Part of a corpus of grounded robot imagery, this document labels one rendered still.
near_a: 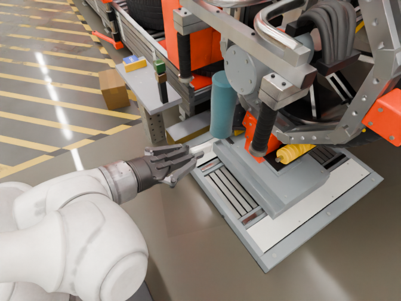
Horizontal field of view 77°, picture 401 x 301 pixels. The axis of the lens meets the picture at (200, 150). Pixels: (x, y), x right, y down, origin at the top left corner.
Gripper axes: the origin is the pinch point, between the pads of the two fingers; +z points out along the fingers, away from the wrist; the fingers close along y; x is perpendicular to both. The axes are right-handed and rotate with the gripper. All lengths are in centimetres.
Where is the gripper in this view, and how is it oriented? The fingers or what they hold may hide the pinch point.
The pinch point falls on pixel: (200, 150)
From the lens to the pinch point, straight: 67.1
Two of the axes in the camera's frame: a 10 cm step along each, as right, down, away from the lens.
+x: -2.1, 7.3, 6.5
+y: -6.1, -6.2, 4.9
